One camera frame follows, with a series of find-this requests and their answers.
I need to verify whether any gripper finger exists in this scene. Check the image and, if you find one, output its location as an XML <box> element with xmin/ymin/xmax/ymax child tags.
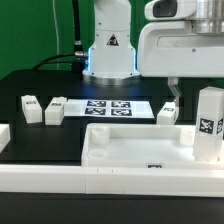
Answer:
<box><xmin>168</xmin><ymin>77</ymin><xmax>181</xmax><ymax>112</ymax></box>

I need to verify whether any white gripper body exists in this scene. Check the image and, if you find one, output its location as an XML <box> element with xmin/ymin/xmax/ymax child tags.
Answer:
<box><xmin>137</xmin><ymin>21</ymin><xmax>224</xmax><ymax>78</ymax></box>

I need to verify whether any white desk tabletop tray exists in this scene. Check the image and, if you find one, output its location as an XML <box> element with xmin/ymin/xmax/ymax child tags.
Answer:
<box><xmin>81</xmin><ymin>123</ymin><xmax>224</xmax><ymax>170</ymax></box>

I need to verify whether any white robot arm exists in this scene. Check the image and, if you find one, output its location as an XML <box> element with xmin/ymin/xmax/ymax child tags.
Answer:
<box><xmin>83</xmin><ymin>0</ymin><xmax>224</xmax><ymax>97</ymax></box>

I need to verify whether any white marker sheet with tags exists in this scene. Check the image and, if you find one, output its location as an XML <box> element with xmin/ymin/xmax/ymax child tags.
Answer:
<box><xmin>64</xmin><ymin>99</ymin><xmax>154</xmax><ymax>119</ymax></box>

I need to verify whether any white front fence bar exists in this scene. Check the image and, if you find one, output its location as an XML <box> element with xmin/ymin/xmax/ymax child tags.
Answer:
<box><xmin>0</xmin><ymin>165</ymin><xmax>224</xmax><ymax>197</ymax></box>

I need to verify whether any white left fence block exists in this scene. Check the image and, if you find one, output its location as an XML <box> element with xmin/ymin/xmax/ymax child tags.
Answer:
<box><xmin>0</xmin><ymin>124</ymin><xmax>11</xmax><ymax>153</ymax></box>

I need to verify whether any black cable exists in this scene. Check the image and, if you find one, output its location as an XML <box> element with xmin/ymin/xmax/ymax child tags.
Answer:
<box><xmin>31</xmin><ymin>0</ymin><xmax>90</xmax><ymax>71</ymax></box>

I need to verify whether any white thin cable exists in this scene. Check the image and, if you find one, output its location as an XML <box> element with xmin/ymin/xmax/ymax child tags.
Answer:
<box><xmin>51</xmin><ymin>0</ymin><xmax>61</xmax><ymax>71</ymax></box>

